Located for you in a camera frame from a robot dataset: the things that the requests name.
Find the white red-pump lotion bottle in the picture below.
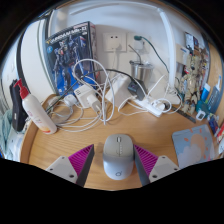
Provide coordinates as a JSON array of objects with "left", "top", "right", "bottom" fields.
[{"left": 13, "top": 78, "right": 58, "bottom": 135}]

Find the blue robot model kit box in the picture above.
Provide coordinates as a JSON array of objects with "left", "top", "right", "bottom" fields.
[{"left": 45, "top": 21, "right": 101, "bottom": 96}]

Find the brown tree figure toy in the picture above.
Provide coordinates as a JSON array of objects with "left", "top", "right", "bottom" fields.
[{"left": 179, "top": 54, "right": 204, "bottom": 114}]

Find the white wall socket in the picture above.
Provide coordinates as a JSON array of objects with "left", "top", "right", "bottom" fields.
[
  {"left": 102, "top": 31, "right": 128, "bottom": 53},
  {"left": 133, "top": 33, "right": 152, "bottom": 54}
]

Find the small blue white-capped bottle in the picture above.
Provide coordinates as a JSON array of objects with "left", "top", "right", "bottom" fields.
[{"left": 200, "top": 82, "right": 212, "bottom": 103}]

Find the black power adapter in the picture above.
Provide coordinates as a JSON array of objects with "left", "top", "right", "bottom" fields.
[{"left": 127, "top": 78, "right": 148, "bottom": 101}]

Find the steel cup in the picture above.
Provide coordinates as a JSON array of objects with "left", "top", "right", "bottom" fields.
[{"left": 129, "top": 59, "right": 154, "bottom": 83}]

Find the pastel printed mouse pad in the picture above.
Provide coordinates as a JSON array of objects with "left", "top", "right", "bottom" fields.
[{"left": 171, "top": 124, "right": 217, "bottom": 169}]

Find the clear blue spray bottle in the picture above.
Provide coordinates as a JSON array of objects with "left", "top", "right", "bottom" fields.
[{"left": 208, "top": 75, "right": 223, "bottom": 114}]

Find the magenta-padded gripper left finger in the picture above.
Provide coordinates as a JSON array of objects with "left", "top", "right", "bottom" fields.
[{"left": 45, "top": 143, "right": 96, "bottom": 188}]

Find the black ruler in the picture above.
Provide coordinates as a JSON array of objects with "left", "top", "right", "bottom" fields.
[{"left": 171, "top": 106, "right": 198, "bottom": 124}]

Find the teal cloth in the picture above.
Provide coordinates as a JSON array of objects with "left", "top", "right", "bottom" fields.
[{"left": 0, "top": 109, "right": 14, "bottom": 158}]

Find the blue packet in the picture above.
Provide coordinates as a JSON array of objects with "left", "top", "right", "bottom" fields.
[{"left": 208, "top": 114, "right": 221, "bottom": 135}]

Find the grey computer mouse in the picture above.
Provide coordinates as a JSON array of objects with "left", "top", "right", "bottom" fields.
[{"left": 102, "top": 133, "right": 135, "bottom": 181}]

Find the green cable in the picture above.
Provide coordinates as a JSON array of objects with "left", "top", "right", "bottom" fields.
[{"left": 133, "top": 34, "right": 170, "bottom": 74}]

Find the black pouch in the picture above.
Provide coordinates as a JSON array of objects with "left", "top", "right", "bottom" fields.
[{"left": 9, "top": 79, "right": 28, "bottom": 133}]

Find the black cable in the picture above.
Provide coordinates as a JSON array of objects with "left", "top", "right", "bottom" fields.
[{"left": 46, "top": 68, "right": 134, "bottom": 113}]

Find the white power strip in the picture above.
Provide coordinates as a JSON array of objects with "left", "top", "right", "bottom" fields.
[{"left": 134, "top": 96, "right": 167, "bottom": 118}]

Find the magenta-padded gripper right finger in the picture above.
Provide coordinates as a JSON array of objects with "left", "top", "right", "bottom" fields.
[{"left": 133, "top": 143, "right": 181, "bottom": 187}]

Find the large white power adapter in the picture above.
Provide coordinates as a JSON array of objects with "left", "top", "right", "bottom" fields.
[{"left": 105, "top": 74, "right": 138, "bottom": 104}]

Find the white wall box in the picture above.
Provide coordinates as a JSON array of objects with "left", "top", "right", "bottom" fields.
[{"left": 175, "top": 44, "right": 191, "bottom": 66}]

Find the colourful figure box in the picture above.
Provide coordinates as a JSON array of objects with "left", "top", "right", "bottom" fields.
[{"left": 184, "top": 31, "right": 210, "bottom": 74}]

